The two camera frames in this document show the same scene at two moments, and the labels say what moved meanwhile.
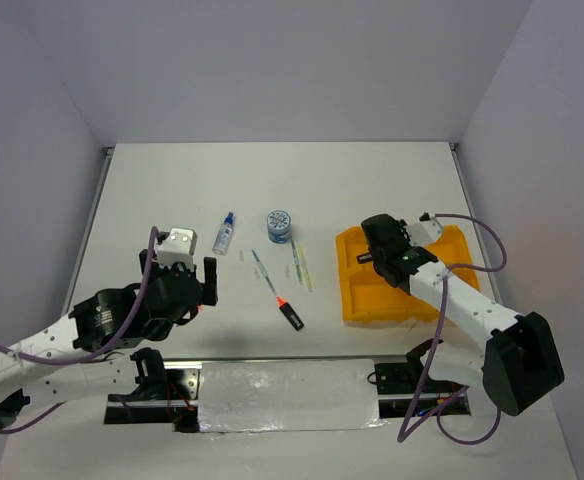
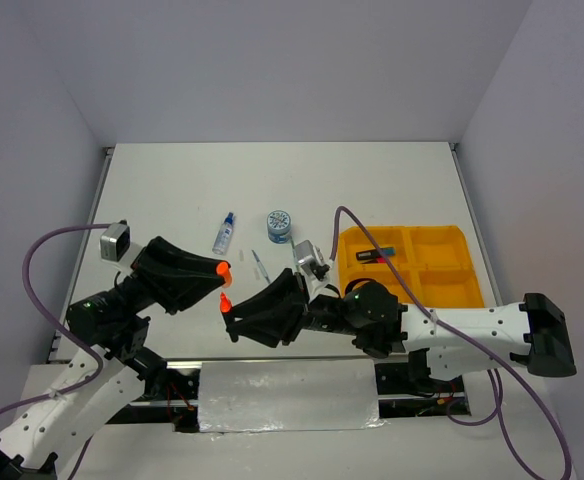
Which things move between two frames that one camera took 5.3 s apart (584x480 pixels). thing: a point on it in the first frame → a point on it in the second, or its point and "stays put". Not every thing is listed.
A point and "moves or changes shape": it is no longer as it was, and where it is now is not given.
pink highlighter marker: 364,258 moves or changes shape
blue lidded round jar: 278,226 stays put
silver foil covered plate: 288,395 stays put
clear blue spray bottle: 223,237 stays put
